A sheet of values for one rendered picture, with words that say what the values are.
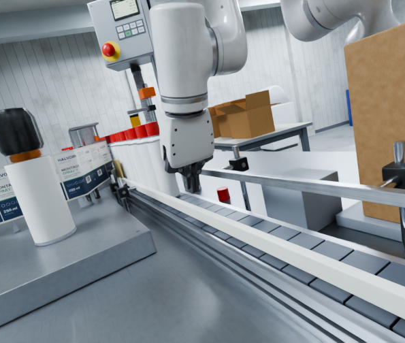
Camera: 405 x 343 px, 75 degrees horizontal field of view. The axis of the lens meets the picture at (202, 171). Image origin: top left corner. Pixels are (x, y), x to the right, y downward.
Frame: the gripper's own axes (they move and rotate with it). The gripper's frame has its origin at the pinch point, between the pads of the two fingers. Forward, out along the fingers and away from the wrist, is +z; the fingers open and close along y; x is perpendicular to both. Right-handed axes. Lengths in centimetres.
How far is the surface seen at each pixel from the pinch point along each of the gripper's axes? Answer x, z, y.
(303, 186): 24.3, -10.1, -3.2
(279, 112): -318, 134, -379
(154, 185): -17.7, 8.9, 2.3
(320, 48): -391, 37, -580
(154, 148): -16.2, -2.3, 1.2
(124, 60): -46, -20, -4
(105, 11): -51, -33, -3
